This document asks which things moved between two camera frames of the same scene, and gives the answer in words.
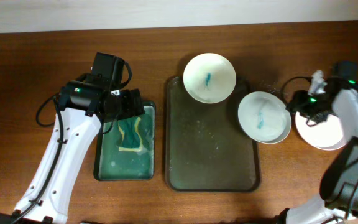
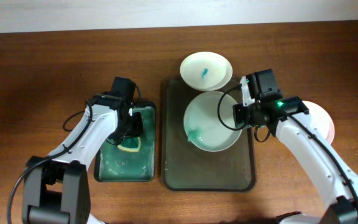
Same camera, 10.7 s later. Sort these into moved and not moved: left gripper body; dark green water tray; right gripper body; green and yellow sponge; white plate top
Moved: white plate top; right gripper body; left gripper body
Not moved: green and yellow sponge; dark green water tray
